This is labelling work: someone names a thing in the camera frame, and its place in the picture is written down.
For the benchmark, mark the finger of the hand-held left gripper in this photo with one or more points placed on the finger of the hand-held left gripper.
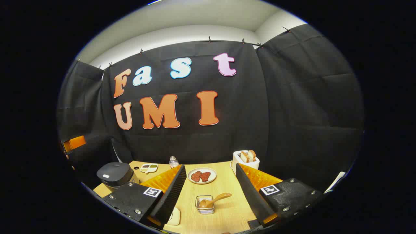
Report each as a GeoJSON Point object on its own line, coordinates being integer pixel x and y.
{"type": "Point", "coordinates": [75, 143]}

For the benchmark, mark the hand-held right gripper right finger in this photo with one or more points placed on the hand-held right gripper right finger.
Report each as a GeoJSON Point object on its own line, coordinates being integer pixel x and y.
{"type": "Point", "coordinates": [253, 198]}

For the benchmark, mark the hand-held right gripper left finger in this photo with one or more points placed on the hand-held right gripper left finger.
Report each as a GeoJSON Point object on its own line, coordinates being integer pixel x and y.
{"type": "Point", "coordinates": [170, 198]}

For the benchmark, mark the wooden spoon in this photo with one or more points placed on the wooden spoon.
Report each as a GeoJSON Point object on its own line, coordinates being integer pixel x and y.
{"type": "Point", "coordinates": [217, 198]}

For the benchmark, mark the black rice cooker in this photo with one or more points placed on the black rice cooker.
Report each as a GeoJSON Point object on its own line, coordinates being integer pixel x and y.
{"type": "Point", "coordinates": [113, 174]}

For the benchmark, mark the clear rice tray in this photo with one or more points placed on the clear rice tray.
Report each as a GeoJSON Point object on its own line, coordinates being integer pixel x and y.
{"type": "Point", "coordinates": [177, 222]}

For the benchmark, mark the red meat slice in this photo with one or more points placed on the red meat slice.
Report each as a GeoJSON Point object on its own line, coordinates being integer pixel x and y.
{"type": "Point", "coordinates": [205, 176]}
{"type": "Point", "coordinates": [195, 176]}

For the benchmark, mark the clear drink bottle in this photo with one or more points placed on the clear drink bottle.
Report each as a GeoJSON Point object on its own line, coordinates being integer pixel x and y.
{"type": "Point", "coordinates": [174, 163]}

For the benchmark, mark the small white sauce dish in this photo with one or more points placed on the small white sauce dish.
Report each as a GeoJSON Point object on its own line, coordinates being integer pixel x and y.
{"type": "Point", "coordinates": [149, 168]}

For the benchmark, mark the white toaster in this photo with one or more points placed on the white toaster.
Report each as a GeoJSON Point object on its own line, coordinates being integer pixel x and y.
{"type": "Point", "coordinates": [236, 162]}

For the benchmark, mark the toast bread slice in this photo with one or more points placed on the toast bread slice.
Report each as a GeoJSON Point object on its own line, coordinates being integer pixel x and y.
{"type": "Point", "coordinates": [252, 155]}
{"type": "Point", "coordinates": [244, 157]}

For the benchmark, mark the white round plate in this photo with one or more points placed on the white round plate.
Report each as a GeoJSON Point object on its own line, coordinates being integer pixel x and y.
{"type": "Point", "coordinates": [213, 177]}

